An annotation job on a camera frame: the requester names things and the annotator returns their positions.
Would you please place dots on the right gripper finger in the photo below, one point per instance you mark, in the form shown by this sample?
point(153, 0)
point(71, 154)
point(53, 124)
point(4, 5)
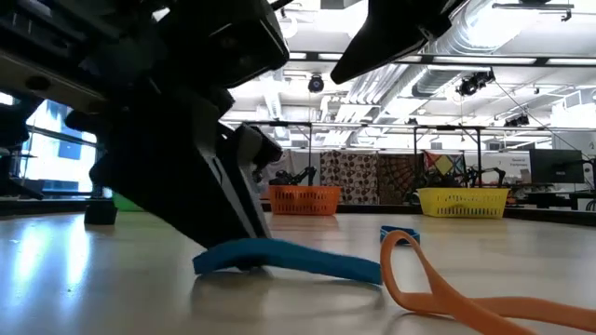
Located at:
point(386, 32)

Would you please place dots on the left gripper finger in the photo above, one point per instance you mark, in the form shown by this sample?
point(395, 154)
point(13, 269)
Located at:
point(163, 186)
point(244, 186)

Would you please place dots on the blue rubber band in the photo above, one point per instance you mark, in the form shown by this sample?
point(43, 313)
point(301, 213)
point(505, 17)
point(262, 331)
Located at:
point(400, 228)
point(302, 260)

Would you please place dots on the yellow plastic basket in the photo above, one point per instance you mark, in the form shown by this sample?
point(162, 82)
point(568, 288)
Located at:
point(465, 201)

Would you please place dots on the orange rubber band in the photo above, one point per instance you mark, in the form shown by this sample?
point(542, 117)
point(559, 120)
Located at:
point(419, 279)

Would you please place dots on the black background robot arm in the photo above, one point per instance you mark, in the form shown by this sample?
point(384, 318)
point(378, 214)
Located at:
point(293, 178)
point(489, 177)

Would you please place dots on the black rubber band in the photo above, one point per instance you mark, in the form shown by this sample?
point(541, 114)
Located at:
point(100, 215)

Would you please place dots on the green plastic basket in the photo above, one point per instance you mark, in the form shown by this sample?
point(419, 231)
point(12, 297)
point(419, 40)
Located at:
point(125, 205)

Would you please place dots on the orange plastic basket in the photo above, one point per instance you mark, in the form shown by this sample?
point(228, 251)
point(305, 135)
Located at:
point(298, 197)

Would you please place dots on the white hanging cloth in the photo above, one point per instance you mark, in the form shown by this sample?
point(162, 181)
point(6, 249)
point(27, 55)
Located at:
point(298, 160)

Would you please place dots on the black ceiling spotlight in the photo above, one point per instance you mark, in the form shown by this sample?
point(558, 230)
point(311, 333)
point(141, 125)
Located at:
point(472, 84)
point(517, 121)

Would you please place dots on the brown dotted hanging cloth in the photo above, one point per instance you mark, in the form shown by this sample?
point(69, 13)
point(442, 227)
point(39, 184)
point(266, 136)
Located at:
point(349, 174)

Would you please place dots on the large window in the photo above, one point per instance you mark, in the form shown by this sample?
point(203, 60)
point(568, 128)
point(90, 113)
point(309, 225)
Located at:
point(60, 158)

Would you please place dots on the dark orange patterned cloth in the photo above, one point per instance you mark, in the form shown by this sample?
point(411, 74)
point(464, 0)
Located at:
point(400, 174)

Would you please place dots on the colourful quilt cloth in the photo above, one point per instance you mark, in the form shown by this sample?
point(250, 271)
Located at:
point(444, 163)

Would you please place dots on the black background monitor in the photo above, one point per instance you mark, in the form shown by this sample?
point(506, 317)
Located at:
point(556, 165)

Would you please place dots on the black background desk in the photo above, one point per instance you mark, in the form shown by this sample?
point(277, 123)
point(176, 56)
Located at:
point(549, 197)

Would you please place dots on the silver ventilation duct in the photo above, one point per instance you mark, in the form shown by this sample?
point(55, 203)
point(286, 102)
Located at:
point(484, 28)

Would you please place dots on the black overhead frame beam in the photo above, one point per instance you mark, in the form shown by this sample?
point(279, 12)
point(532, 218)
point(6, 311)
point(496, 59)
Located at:
point(484, 59)

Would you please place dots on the black metal frame stand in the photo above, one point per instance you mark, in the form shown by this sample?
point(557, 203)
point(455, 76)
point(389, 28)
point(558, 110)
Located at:
point(288, 124)
point(447, 127)

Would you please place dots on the round black ceiling camera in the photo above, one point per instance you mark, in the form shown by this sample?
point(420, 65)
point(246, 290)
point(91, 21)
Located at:
point(315, 84)

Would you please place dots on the black aluminium table frame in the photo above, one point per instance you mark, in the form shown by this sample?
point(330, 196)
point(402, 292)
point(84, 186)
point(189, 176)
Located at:
point(372, 208)

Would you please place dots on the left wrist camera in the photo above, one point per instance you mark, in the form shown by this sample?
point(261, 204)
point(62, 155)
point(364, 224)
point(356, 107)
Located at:
point(223, 42)

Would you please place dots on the white wall sign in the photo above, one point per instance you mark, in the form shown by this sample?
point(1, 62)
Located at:
point(507, 163)

